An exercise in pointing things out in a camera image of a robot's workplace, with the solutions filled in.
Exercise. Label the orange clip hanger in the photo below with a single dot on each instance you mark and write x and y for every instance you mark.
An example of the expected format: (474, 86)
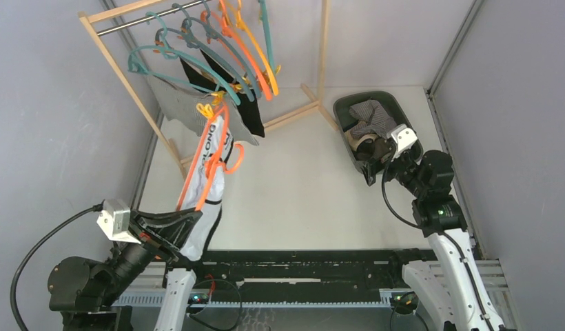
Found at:
(217, 155)

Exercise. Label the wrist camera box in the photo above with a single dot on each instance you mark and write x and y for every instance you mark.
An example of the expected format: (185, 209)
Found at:
(403, 139)
(114, 221)

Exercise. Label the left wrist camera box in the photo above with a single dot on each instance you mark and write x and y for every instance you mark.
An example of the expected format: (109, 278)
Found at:
(114, 221)

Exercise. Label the black hanging underwear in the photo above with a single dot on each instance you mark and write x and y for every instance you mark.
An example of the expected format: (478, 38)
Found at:
(248, 110)

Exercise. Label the yellow hanger on rack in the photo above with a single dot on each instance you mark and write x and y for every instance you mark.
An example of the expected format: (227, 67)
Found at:
(257, 53)

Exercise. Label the teal hanger back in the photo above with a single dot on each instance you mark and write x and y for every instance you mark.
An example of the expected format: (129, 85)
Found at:
(264, 19)

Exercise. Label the white underwear black trim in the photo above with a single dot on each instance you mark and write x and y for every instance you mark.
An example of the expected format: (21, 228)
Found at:
(200, 236)

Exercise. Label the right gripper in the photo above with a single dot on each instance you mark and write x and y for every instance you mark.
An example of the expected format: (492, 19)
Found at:
(371, 168)

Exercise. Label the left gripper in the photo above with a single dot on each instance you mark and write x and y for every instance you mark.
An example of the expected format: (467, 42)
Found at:
(162, 231)

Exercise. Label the dark green laundry basket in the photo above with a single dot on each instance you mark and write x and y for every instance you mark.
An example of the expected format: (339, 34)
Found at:
(345, 121)

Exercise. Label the orange hanger on rack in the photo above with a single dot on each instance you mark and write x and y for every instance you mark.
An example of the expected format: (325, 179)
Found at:
(224, 21)

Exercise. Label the grey striped hanging underwear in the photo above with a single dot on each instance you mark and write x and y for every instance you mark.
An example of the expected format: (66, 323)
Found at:
(180, 104)

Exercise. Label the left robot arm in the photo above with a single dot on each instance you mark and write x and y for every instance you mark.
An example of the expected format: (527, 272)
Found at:
(84, 290)

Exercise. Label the teal hanger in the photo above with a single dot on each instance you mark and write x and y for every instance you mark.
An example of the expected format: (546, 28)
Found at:
(264, 19)
(135, 65)
(194, 36)

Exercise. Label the striped grey garment in basket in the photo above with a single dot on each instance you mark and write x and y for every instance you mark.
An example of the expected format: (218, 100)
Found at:
(371, 117)

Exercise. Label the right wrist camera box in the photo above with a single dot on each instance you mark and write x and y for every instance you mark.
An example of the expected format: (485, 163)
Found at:
(403, 139)

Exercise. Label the teal hanger front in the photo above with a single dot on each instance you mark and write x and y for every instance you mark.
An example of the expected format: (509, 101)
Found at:
(135, 65)

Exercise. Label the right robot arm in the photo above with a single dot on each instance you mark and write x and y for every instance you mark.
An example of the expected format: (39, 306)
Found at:
(462, 301)

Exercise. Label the wooden clothes rack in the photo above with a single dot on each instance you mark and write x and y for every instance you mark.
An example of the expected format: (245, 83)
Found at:
(315, 99)

